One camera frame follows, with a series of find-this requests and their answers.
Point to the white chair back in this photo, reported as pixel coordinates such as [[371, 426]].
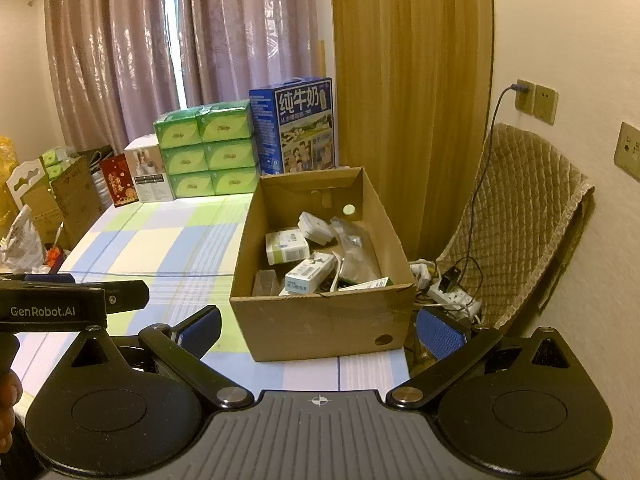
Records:
[[27, 177]]

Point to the cardboard box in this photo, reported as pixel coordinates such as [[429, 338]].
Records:
[[310, 325]]

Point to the checkered cloth covered desktop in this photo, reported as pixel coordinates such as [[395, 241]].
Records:
[[150, 240]]

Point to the mauve curtain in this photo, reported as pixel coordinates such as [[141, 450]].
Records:
[[110, 50], [240, 35]]

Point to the white plastic bag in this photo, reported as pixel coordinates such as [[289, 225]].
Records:
[[22, 245]]

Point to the yellow bag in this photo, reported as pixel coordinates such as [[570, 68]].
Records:
[[6, 170]]

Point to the white power strip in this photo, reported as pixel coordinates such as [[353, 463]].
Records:
[[452, 297]]

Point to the blue milk carton box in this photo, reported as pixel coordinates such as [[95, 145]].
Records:
[[295, 130]]

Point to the chair with quilted cover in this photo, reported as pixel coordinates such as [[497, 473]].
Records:
[[525, 200]]

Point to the large white medicine box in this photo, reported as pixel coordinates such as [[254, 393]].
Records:
[[285, 247]]

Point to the red greeting card box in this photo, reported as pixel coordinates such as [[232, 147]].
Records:
[[117, 182]]

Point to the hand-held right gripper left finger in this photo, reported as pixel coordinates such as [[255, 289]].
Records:
[[200, 332]]

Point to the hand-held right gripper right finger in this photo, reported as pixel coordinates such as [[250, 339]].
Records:
[[440, 335]]

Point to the paper shopping bag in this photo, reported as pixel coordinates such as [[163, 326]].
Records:
[[100, 156]]

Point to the brown cardboard carton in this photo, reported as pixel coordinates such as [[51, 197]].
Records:
[[75, 200]]

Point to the bundle of green tissue packets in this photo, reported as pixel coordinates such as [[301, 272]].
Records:
[[52, 160]]

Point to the orange object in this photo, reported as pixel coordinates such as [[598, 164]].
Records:
[[50, 256]]

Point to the beige wall socket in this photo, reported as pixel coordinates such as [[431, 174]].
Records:
[[629, 152], [545, 105], [526, 106]]

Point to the silver foil pouch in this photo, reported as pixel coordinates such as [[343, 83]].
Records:
[[360, 255]]

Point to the person's left hand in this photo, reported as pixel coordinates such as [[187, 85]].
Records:
[[7, 405]]

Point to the stack of green tissue packs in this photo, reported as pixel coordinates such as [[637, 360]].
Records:
[[210, 160]]

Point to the small white green medicine box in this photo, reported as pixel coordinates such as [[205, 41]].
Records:
[[307, 272]]

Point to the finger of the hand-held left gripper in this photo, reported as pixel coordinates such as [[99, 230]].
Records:
[[50, 277], [127, 296]]

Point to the green carton box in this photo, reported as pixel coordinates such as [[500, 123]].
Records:
[[367, 284]]

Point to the white square plug adapter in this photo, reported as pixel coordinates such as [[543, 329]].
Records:
[[315, 227]]

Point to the white appliance box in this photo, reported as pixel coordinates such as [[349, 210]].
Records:
[[147, 175]]

